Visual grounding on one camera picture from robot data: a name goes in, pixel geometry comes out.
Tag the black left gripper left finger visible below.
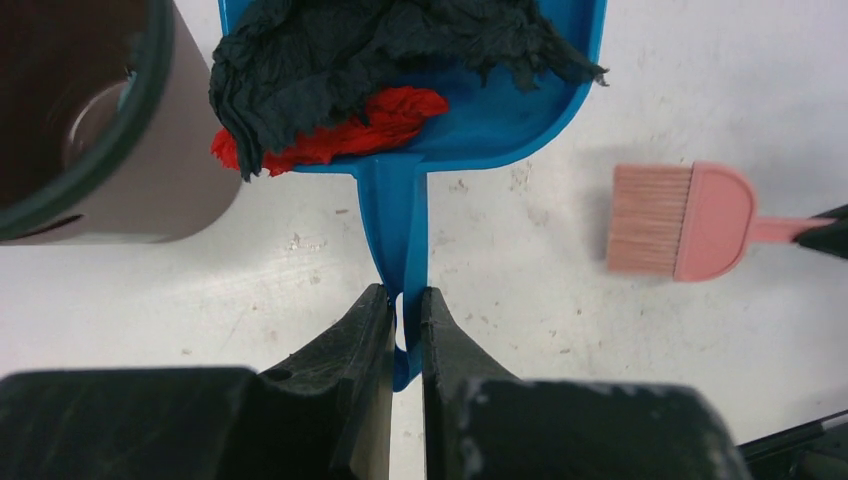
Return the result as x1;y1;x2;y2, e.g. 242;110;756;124
1;284;394;479

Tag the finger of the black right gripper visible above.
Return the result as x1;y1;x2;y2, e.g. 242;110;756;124
793;204;847;260

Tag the red paper scrap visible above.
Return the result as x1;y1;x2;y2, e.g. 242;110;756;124
208;82;450;182

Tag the black scrap edge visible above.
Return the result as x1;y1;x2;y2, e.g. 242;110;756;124
209;1;606;180

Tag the pink hand brush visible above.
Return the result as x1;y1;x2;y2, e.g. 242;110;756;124
606;162;838;282

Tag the brown waste bin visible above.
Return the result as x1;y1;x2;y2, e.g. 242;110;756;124
1;1;241;245

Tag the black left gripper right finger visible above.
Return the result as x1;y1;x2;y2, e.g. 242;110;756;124
421;288;750;479

